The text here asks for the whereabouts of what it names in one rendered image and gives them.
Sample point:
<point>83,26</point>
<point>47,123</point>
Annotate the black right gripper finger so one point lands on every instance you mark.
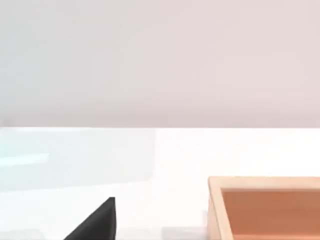
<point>101,223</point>

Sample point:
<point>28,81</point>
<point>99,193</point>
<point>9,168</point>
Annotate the shallow salmon-coloured box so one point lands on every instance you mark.
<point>270,212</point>

